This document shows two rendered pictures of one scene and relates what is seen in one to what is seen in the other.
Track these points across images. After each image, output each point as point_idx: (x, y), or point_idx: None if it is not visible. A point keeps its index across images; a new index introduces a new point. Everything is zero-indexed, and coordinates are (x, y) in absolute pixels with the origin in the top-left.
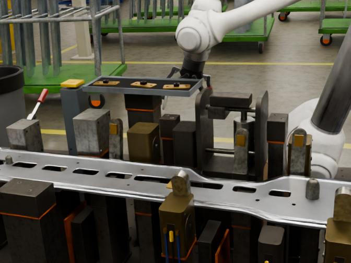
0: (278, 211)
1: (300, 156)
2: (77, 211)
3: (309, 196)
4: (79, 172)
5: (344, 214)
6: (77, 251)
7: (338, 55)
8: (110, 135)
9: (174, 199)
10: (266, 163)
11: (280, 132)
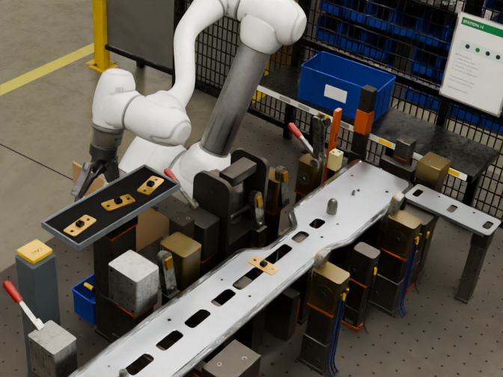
0: (343, 234)
1: (286, 188)
2: None
3: (334, 212)
4: None
5: (397, 209)
6: None
7: (235, 87)
8: (165, 272)
9: (327, 271)
10: (154, 212)
11: None
